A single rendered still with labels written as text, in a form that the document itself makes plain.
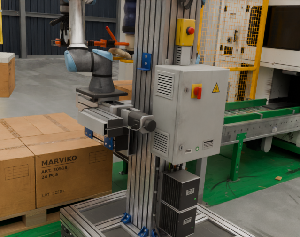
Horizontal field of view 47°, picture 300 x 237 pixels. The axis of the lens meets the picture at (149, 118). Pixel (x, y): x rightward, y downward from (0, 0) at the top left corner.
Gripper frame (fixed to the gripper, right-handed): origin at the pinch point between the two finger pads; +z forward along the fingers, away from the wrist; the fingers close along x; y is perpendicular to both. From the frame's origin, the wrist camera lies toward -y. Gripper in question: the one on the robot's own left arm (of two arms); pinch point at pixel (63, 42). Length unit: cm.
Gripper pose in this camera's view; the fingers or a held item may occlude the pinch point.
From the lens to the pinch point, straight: 257.3
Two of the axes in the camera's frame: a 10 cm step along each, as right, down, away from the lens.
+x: -5.4, -2.3, 8.1
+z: -0.5, 9.7, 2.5
